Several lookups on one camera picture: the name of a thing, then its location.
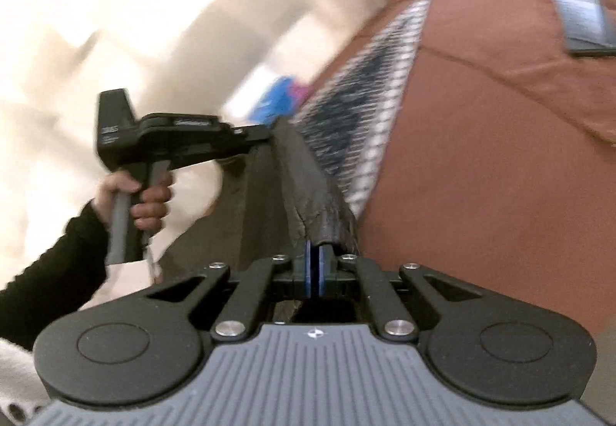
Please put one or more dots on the dark green pants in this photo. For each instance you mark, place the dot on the dark green pants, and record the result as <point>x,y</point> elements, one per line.
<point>288,195</point>

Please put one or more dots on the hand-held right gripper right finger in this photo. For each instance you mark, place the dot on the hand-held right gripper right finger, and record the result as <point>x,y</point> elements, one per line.
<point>323,272</point>

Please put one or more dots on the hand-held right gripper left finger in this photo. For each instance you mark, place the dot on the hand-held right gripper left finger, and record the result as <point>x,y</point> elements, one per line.
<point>309,272</point>

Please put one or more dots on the person's left hand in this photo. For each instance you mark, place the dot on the person's left hand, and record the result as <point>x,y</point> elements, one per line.
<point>151,209</point>

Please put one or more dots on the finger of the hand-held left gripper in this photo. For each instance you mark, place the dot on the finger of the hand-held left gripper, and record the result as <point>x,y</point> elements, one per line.
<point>255,137</point>

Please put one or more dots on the blue patterned mat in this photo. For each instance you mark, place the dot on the blue patterned mat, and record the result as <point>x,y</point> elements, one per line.
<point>356,94</point>

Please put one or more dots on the dark grey folded cloth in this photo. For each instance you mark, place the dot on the dark grey folded cloth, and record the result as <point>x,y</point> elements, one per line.
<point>584,22</point>

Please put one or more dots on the blue tissue pack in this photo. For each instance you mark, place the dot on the blue tissue pack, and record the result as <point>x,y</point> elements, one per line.
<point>281,94</point>

